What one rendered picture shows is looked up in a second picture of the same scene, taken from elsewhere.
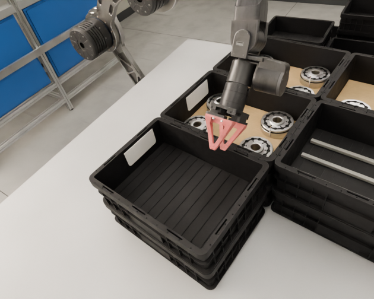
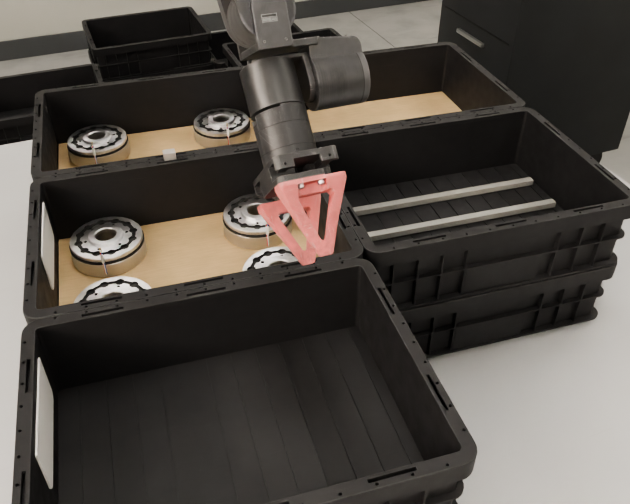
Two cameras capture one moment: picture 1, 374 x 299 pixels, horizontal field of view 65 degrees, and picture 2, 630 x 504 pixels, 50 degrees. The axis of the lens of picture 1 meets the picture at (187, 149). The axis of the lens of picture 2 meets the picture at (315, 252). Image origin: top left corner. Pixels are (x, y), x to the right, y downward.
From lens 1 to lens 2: 0.47 m
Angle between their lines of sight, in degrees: 47
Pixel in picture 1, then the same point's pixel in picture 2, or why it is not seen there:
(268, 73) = (337, 62)
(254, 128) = (222, 250)
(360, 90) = not seen: hidden behind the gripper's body
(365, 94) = (318, 124)
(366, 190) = not seen: hidden behind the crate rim
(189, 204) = (280, 448)
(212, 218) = (350, 432)
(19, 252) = not seen: outside the picture
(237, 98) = (306, 131)
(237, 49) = (269, 31)
